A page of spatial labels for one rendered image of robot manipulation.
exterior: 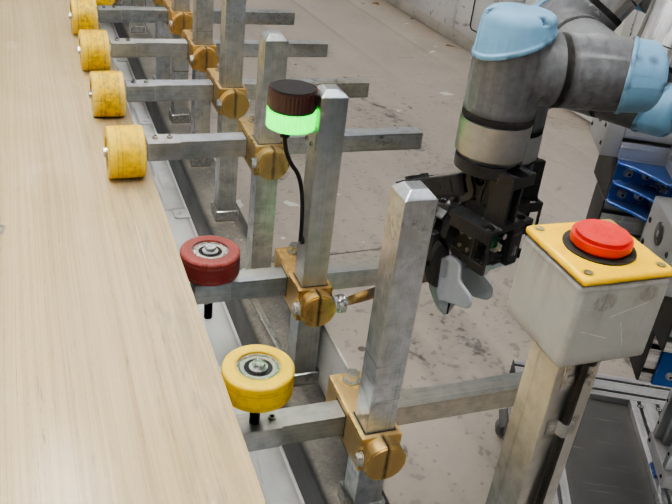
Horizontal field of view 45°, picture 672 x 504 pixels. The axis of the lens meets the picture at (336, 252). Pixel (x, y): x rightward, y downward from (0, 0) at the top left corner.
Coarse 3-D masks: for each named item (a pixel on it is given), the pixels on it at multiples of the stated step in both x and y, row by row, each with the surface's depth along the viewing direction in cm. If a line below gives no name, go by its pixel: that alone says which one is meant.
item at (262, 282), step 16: (240, 272) 112; (256, 272) 113; (272, 272) 113; (336, 272) 115; (352, 272) 116; (368, 272) 117; (192, 288) 110; (208, 288) 109; (224, 288) 110; (240, 288) 111; (256, 288) 112; (272, 288) 113; (336, 288) 117
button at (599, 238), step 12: (576, 228) 52; (588, 228) 52; (600, 228) 53; (612, 228) 53; (576, 240) 52; (588, 240) 51; (600, 240) 51; (612, 240) 51; (624, 240) 52; (588, 252) 52; (600, 252) 51; (612, 252) 51; (624, 252) 51
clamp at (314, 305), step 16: (288, 256) 116; (288, 272) 112; (288, 288) 112; (304, 288) 109; (320, 288) 109; (288, 304) 113; (304, 304) 107; (320, 304) 108; (304, 320) 108; (320, 320) 109
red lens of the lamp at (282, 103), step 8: (272, 96) 94; (280, 96) 93; (288, 96) 93; (296, 96) 93; (304, 96) 93; (312, 96) 94; (272, 104) 95; (280, 104) 94; (288, 104) 93; (296, 104) 94; (304, 104) 94; (312, 104) 95; (280, 112) 94; (288, 112) 94; (296, 112) 94; (304, 112) 94; (312, 112) 95
